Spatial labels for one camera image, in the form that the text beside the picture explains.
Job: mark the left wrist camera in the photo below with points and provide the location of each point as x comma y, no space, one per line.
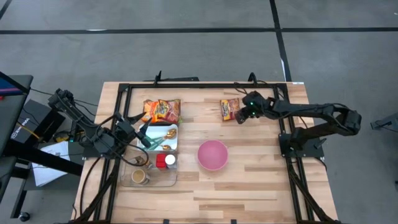
122,128

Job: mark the caster wheel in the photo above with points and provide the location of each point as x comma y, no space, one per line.
24,216

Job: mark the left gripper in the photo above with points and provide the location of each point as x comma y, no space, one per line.
136,134

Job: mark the dark red ramen packet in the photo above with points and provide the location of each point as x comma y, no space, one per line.
229,109

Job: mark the pink bowl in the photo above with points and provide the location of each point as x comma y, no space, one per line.
212,154

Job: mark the black box white print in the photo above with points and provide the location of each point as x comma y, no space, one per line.
34,121

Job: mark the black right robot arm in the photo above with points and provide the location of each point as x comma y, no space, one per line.
311,115

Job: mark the black side desk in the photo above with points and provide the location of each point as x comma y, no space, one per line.
12,109

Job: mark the grey translucent plastic bin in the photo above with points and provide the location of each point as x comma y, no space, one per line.
179,122

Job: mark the seasoning jar white label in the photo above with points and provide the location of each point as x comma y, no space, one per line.
140,176

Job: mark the clear plastic bin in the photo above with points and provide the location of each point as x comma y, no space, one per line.
161,179

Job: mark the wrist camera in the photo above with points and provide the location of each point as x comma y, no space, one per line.
122,128
254,109

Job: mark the small glass spice jar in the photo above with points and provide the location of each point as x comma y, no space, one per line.
144,161

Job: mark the white plastic bin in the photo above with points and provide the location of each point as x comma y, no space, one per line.
155,132

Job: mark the grey chair base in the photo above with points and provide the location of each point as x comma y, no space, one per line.
385,123

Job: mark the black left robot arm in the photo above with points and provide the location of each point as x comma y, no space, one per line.
77,118

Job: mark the orange red ramen packet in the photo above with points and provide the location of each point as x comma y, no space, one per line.
169,110

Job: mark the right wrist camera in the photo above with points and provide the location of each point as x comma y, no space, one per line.
254,109

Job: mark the glass jar white lid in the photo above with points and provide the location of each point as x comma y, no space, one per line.
170,159

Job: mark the white paper sheet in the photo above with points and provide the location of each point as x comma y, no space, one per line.
46,168

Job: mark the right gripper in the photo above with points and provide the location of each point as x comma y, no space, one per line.
250,97

